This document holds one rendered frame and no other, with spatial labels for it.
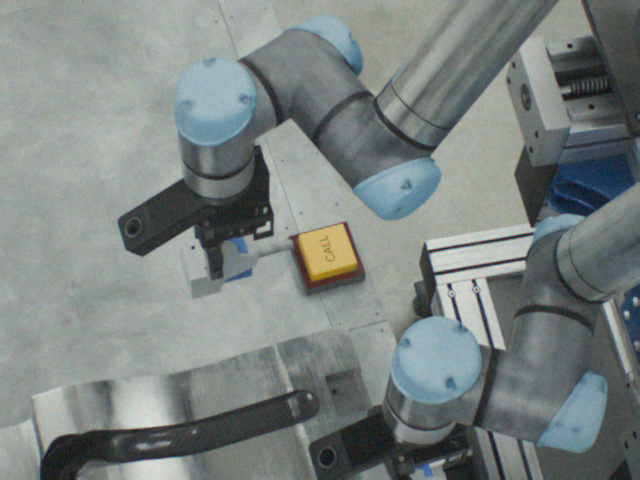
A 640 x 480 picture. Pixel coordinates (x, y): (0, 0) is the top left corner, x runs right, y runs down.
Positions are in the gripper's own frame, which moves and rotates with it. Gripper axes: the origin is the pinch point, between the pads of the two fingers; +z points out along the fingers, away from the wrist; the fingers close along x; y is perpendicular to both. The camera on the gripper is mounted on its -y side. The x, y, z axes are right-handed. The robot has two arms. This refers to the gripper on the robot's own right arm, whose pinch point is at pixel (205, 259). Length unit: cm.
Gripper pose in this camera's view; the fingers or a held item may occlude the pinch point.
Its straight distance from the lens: 153.9
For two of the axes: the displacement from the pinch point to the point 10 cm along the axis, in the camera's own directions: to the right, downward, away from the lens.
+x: -3.0, -8.6, 4.1
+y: 9.5, -2.6, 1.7
